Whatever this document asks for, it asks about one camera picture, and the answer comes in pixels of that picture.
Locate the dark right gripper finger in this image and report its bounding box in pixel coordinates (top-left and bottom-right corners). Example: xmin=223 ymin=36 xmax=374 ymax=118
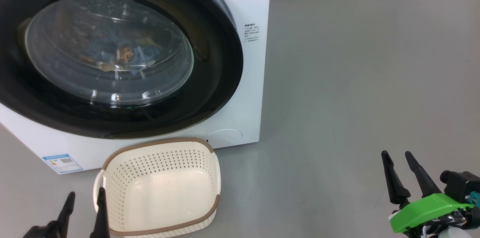
xmin=405 ymin=151 xmax=443 ymax=198
xmin=381 ymin=150 xmax=411 ymax=205

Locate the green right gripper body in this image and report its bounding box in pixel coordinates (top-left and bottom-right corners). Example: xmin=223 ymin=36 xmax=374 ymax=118
xmin=389 ymin=193 xmax=475 ymax=234

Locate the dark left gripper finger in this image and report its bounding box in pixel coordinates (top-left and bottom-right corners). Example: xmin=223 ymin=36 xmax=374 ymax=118
xmin=55 ymin=192 xmax=76 ymax=238
xmin=90 ymin=187 xmax=111 ymax=238

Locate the blue bear-print garment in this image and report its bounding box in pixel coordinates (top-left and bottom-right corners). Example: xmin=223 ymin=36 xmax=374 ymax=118
xmin=80 ymin=34 xmax=162 ymax=78

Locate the round black glass washer door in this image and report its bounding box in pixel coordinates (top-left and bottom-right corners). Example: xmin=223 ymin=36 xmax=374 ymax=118
xmin=0 ymin=0 xmax=245 ymax=140

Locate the cream perforated laundry basket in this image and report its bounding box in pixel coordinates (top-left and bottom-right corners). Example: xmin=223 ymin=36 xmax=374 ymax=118
xmin=93 ymin=137 xmax=221 ymax=238

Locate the white front-load washing machine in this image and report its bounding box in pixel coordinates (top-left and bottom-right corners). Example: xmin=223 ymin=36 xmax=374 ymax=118
xmin=0 ymin=0 xmax=273 ymax=175

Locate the blue energy label sticker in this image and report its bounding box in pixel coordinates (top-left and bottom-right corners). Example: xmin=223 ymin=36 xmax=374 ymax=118
xmin=42 ymin=154 xmax=84 ymax=174

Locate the round drain filter cover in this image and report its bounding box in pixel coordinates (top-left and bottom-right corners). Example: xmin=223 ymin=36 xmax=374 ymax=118
xmin=208 ymin=129 xmax=243 ymax=149

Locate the steel perforated washer drum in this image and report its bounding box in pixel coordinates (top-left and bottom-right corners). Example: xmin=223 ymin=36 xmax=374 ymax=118
xmin=25 ymin=0 xmax=194 ymax=106

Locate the small printed text label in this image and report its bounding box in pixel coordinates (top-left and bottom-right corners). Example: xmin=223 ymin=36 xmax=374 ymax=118
xmin=244 ymin=23 xmax=261 ymax=43

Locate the teal camera cable connector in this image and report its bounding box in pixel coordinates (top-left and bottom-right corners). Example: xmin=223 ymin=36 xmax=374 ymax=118
xmin=465 ymin=191 xmax=480 ymax=207

